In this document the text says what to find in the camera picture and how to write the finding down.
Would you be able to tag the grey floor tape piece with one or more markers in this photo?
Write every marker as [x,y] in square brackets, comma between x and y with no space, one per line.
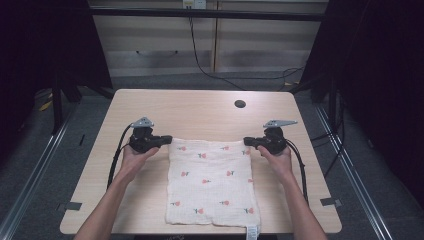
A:
[331,201]
[70,206]

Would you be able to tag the dark curtain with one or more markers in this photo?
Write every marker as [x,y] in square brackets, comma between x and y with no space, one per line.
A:
[380,83]
[43,43]

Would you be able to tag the black metal stand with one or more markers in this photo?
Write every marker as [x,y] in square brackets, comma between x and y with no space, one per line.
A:
[57,106]

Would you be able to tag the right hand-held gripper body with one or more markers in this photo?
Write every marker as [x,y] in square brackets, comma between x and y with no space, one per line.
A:
[275,141]

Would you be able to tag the white flower-print cloth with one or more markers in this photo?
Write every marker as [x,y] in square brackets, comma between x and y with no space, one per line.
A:
[210,186]

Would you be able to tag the white wall power outlet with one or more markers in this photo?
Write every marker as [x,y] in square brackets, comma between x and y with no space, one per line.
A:
[194,4]

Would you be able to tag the metal floor rail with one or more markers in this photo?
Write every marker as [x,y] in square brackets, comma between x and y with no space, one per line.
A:
[30,186]
[353,173]

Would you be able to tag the black horizontal metal bar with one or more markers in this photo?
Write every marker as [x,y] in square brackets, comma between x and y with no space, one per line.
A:
[206,14]

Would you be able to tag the person's right hand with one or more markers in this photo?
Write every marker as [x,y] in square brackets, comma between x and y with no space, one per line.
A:
[281,165]

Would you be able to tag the person's left hand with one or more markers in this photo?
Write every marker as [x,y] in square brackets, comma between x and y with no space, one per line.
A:
[135,163]

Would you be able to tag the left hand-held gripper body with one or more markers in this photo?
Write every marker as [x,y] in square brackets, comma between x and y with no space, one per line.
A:
[143,140]

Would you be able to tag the yellow floor object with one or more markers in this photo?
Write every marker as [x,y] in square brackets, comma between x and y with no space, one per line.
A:
[46,105]

